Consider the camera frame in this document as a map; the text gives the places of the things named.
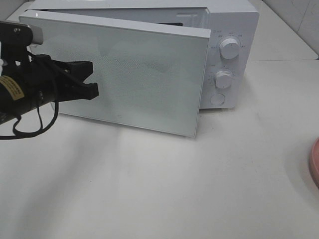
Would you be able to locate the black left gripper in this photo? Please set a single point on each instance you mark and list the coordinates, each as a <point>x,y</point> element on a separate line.
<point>29,81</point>

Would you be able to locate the white microwave door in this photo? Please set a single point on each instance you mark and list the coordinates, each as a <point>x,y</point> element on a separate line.
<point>149,75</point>

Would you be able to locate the round door release button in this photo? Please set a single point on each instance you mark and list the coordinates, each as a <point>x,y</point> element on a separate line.
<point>217,99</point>

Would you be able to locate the white dial knob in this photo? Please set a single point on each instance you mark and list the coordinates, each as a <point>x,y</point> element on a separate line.
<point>223,79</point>
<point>229,47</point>

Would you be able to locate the pink plate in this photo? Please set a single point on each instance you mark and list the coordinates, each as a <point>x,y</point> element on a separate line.
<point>314,162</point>

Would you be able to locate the white microwave oven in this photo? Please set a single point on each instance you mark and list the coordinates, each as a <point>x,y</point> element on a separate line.
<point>220,18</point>

